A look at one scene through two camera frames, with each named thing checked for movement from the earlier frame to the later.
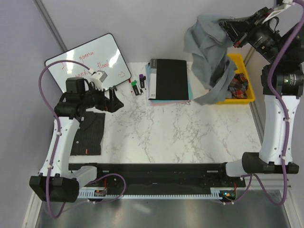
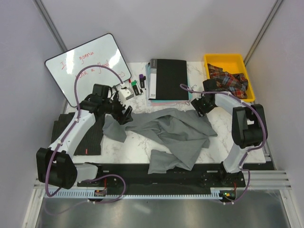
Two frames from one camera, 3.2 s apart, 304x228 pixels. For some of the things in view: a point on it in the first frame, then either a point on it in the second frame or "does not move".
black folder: (168, 80) does not move
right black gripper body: (249, 34) -> (202, 103)
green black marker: (135, 87) does not move
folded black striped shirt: (90, 135) does not move
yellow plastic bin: (239, 61) does not move
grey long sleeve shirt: (205, 39) -> (185, 129)
